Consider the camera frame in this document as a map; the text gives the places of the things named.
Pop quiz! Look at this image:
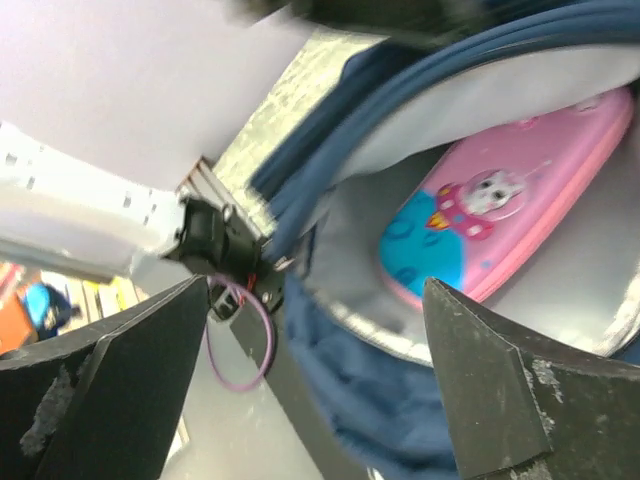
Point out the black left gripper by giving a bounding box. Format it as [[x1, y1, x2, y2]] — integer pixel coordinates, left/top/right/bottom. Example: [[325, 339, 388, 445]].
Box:
[[227, 1, 581, 48]]

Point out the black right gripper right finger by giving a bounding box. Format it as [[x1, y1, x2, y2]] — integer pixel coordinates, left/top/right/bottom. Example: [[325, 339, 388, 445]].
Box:
[[424, 279, 639, 479]]

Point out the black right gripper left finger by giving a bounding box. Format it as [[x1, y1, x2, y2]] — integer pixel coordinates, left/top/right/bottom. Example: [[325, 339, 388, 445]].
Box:
[[1, 276, 209, 479]]

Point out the navy blue student backpack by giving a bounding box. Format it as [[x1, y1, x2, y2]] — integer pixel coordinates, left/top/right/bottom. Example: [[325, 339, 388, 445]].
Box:
[[251, 1, 639, 479]]

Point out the pink cartoon pencil case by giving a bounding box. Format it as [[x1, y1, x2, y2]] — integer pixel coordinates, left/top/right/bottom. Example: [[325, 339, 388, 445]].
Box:
[[378, 87, 634, 308]]

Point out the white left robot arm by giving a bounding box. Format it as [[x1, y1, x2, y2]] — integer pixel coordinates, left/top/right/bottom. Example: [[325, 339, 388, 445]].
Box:
[[1, 1, 566, 273]]

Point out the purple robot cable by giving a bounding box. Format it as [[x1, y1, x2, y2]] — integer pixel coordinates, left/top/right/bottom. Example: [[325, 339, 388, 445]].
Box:
[[204, 277, 276, 394]]

